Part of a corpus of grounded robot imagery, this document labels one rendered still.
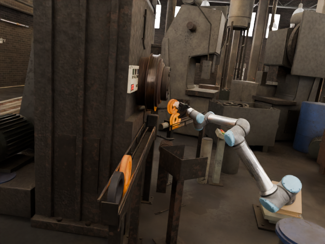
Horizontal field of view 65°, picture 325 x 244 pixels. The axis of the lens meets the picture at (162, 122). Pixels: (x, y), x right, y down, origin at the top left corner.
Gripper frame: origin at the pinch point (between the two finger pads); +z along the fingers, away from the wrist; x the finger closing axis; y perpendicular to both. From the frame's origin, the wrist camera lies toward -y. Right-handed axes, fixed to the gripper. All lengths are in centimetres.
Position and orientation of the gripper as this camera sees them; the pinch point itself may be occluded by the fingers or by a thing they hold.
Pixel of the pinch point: (173, 104)
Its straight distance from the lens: 266.8
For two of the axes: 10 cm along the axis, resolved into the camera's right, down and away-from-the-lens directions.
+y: 3.0, -8.8, -3.7
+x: -6.4, 1.0, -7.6
